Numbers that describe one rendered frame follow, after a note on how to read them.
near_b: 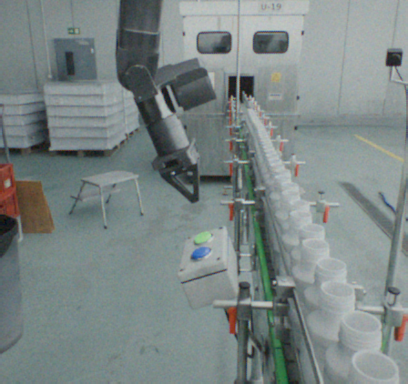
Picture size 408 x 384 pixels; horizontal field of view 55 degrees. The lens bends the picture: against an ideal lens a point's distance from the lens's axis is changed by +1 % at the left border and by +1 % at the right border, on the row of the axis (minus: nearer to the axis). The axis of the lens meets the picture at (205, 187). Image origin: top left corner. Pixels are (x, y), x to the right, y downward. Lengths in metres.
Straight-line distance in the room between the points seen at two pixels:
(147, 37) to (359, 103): 10.28
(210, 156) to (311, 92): 5.97
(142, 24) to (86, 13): 10.35
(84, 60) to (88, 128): 4.33
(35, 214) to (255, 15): 3.09
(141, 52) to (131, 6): 0.06
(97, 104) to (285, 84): 3.16
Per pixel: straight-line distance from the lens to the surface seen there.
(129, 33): 0.57
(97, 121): 6.68
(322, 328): 0.49
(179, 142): 0.64
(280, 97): 4.79
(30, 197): 3.63
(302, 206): 0.73
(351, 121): 10.75
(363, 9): 10.78
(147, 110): 0.64
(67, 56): 10.99
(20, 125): 7.27
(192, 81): 0.63
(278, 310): 0.59
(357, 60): 10.70
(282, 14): 4.78
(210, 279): 0.63
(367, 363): 0.41
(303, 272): 0.59
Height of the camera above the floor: 1.40
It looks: 17 degrees down
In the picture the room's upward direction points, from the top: straight up
